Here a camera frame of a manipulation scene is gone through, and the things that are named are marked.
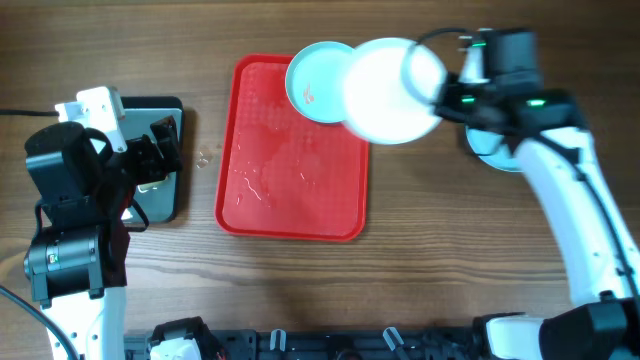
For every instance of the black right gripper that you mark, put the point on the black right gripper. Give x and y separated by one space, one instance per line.
447 105

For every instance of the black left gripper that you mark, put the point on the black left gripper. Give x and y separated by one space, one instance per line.
143 148

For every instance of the green and yellow sponge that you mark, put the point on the green and yellow sponge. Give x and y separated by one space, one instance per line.
143 188

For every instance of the white stained plate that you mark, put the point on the white stained plate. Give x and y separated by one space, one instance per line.
389 91

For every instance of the light blue stained plate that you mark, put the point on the light blue stained plate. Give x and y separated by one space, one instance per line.
313 81

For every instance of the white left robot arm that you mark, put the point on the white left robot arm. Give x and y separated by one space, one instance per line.
76 260

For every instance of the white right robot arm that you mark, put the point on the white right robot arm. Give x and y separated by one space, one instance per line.
549 139

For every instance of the black water tray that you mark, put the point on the black water tray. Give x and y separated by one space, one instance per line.
160 205

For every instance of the red plastic tray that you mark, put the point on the red plastic tray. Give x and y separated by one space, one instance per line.
281 174

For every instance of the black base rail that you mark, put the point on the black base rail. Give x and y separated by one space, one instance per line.
392 343

